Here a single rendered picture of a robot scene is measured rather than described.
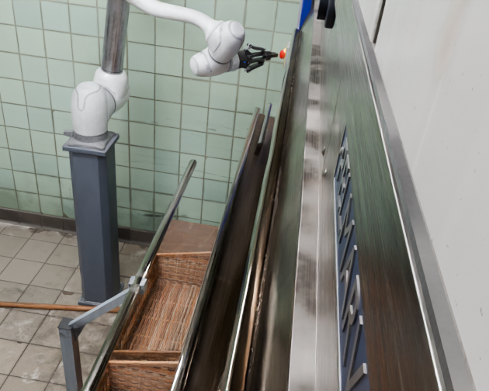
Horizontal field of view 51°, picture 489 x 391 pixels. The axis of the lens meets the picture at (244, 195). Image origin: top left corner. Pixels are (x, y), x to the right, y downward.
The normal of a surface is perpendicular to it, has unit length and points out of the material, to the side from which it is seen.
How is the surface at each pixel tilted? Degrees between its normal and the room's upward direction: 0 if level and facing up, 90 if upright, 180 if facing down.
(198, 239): 0
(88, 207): 90
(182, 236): 0
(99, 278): 90
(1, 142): 90
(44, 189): 90
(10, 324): 0
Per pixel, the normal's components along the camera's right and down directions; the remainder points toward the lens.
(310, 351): 0.10, -0.84
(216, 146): -0.13, 0.52
